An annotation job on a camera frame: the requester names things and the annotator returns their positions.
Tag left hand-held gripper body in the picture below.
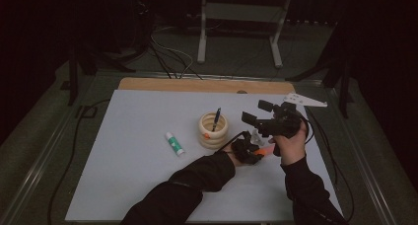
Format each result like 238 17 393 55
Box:
231 129 266 166

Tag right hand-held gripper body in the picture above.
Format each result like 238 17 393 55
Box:
254 92 328 140

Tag orange highlighter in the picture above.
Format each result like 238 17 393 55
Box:
254 144 276 158

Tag cream ribbed pen holder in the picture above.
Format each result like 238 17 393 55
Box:
197 111 230 151

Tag blue pen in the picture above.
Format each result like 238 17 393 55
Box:
211 107 222 133

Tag green white glue stick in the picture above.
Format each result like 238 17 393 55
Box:
164 131 185 158

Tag person's left hand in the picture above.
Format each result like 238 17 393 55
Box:
224 149 245 169

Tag person's right hand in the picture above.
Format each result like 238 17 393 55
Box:
269 120 310 167

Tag black stand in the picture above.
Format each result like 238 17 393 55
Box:
285 21 355 119
67 43 136 107

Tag white metal stand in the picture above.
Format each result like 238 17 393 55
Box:
196 0 294 69

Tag pale grey table sheet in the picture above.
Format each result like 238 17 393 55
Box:
64 89 345 223

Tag dark equipment rack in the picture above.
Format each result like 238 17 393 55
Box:
130 0 154 53

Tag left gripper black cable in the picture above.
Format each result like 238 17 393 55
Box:
215 130 248 154

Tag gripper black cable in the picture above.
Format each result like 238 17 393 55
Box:
215 130 248 154
299 114 315 146

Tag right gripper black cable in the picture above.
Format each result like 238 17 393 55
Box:
299 114 315 146

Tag long black cable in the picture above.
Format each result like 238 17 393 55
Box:
304 106 355 224
47 99 111 225

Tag metal floor rail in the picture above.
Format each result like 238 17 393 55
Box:
0 112 74 225
328 86 395 225

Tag white floor cable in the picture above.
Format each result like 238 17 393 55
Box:
150 26 194 78

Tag black floor cable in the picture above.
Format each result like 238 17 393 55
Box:
148 41 204 81

